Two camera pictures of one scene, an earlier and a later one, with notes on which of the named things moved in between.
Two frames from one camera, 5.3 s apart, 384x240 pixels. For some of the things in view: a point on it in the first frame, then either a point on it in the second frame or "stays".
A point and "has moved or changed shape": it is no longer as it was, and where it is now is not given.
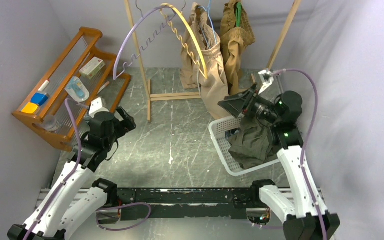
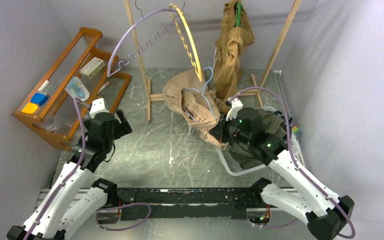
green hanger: [238, 14] stays
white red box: [92, 67] stays
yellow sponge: [30, 108] stays
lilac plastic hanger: [171, 19] has moved or changed shape
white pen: [103, 86] stays
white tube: [43, 86] stays
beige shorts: [203, 65] → [184, 94]
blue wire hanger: [207, 10] → [202, 90]
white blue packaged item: [77, 90] stays
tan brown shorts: [236, 32] stays
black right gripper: [245, 101] → [219, 131]
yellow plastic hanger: [169, 22] has moved or changed shape
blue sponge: [40, 98] stays
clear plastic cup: [50, 123] stays
